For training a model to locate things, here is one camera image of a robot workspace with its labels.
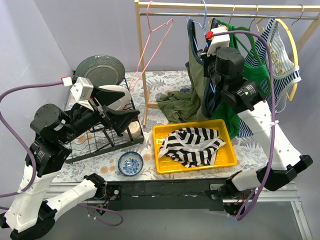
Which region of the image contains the white ceramic plate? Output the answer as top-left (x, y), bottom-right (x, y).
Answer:
top-left (100, 85), bottom-right (132, 111)

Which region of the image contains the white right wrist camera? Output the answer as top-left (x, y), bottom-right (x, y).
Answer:
top-left (205, 26), bottom-right (230, 57)

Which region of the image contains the navy white striped tank top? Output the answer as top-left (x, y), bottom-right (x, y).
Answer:
top-left (237, 18), bottom-right (303, 138)

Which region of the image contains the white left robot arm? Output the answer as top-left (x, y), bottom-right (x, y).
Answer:
top-left (0, 88), bottom-right (140, 240)

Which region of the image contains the green plastic hanger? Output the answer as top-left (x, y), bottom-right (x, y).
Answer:
top-left (219, 4), bottom-right (272, 96)

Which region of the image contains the pink wire hanger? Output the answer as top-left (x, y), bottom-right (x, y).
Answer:
top-left (128, 0), bottom-right (175, 91)

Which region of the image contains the black wire dish rack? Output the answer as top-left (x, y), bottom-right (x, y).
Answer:
top-left (65, 80), bottom-right (144, 164)

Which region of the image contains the beige ceramic mug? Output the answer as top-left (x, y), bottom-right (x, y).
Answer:
top-left (123, 121), bottom-right (142, 142)

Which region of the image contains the olive green tank top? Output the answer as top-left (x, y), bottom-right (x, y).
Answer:
top-left (156, 19), bottom-right (213, 123)

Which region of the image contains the blue white patterned bowl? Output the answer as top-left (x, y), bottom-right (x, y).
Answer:
top-left (118, 151), bottom-right (144, 177)

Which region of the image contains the navy blue tank top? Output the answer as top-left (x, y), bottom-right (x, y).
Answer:
top-left (202, 29), bottom-right (222, 118)

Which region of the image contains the light blue wire hanger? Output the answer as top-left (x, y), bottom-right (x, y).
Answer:
top-left (186, 0), bottom-right (216, 93)

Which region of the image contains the dark green patterned plate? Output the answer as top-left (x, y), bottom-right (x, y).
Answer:
top-left (74, 55), bottom-right (125, 87)

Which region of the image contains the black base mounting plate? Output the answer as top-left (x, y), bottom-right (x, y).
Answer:
top-left (102, 178), bottom-right (247, 217)

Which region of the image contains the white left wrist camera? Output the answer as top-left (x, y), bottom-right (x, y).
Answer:
top-left (70, 76), bottom-right (94, 110)

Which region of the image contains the wooden clothes rack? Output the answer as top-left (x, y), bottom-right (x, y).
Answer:
top-left (134, 0), bottom-right (320, 127)

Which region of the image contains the yellow plastic tray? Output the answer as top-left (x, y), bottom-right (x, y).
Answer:
top-left (152, 119), bottom-right (237, 174)

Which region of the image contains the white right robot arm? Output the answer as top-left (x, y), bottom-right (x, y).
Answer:
top-left (197, 47), bottom-right (313, 199)

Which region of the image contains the black white striped tank top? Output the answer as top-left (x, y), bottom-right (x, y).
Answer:
top-left (158, 127), bottom-right (226, 168)

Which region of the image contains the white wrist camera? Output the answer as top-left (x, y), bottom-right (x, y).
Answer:
top-left (70, 76), bottom-right (94, 110)
top-left (205, 26), bottom-right (230, 57)

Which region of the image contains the yellow plastic hanger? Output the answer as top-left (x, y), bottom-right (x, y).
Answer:
top-left (208, 17), bottom-right (228, 30)

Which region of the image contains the wooden yellow curved hanger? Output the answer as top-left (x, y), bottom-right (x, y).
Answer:
top-left (276, 17), bottom-right (299, 101)

